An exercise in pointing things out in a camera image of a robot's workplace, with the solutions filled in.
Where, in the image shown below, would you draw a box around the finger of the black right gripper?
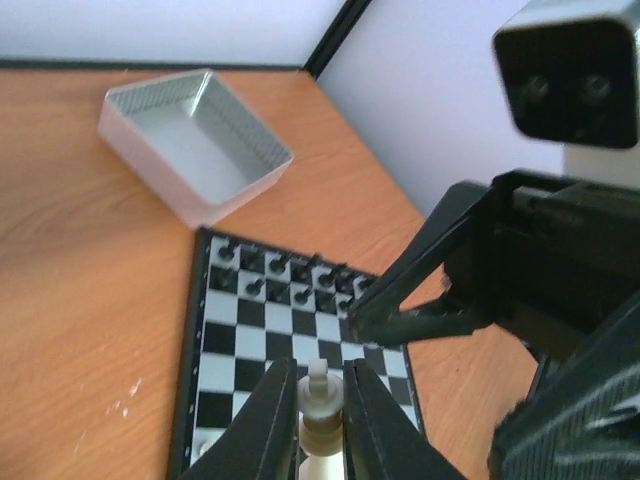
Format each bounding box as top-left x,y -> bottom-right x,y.
349,294 -> 493,345

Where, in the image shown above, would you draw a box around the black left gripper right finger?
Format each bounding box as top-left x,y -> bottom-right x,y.
343,359 -> 464,480

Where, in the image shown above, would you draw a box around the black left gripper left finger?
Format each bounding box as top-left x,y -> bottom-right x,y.
180,358 -> 299,480

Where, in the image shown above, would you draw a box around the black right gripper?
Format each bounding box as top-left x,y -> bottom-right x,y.
348,170 -> 639,360

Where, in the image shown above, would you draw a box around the white king chess piece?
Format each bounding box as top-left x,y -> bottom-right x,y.
297,358 -> 345,480

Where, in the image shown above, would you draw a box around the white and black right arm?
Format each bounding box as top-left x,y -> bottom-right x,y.
348,170 -> 639,479

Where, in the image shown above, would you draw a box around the black and silver chessboard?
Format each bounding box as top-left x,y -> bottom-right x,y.
167,228 -> 425,479

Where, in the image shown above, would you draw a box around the silver square tin lid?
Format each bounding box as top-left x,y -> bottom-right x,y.
98,69 -> 294,229

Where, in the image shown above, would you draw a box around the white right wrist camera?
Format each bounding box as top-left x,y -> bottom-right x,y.
492,1 -> 639,188

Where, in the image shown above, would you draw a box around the black enclosure frame post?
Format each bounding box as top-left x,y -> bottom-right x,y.
303,0 -> 371,80

